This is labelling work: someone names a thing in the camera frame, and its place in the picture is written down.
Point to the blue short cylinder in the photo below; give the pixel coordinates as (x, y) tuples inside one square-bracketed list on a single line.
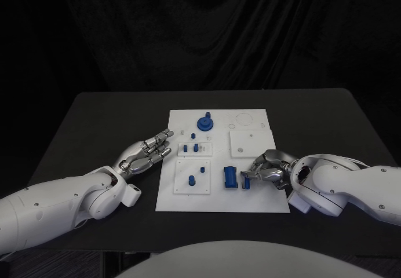
[(192, 180)]

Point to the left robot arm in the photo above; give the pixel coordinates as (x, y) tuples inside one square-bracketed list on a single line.
[(47, 202)]

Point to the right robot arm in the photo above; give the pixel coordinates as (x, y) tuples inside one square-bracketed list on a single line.
[(354, 184)]

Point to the blue gear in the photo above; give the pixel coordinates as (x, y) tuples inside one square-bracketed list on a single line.
[(205, 124)]

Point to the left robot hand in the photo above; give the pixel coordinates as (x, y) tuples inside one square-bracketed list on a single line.
[(142, 155)]

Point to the large blue block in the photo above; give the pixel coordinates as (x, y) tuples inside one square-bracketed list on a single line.
[(230, 177)]

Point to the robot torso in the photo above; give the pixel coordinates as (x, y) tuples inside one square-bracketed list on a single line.
[(250, 260)]

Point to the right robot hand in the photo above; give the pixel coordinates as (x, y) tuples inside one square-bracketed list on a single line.
[(270, 167)]

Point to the white task board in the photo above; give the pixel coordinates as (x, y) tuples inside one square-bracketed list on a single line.
[(220, 165)]

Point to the small blue block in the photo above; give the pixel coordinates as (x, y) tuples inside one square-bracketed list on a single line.
[(247, 183)]

